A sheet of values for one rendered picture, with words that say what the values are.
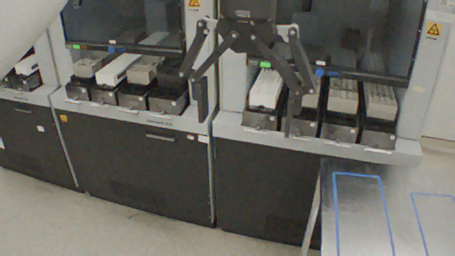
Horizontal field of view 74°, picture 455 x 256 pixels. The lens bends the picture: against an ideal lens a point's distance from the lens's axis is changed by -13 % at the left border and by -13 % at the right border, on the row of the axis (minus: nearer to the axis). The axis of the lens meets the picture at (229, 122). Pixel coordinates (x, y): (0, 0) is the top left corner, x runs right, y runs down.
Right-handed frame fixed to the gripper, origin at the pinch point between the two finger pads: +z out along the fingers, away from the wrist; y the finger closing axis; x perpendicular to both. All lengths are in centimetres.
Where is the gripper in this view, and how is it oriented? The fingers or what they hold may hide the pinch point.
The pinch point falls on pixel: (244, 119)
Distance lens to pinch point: 53.5
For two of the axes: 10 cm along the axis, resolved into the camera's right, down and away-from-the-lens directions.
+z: 0.0, 8.4, 5.4
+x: 2.8, -5.2, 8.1
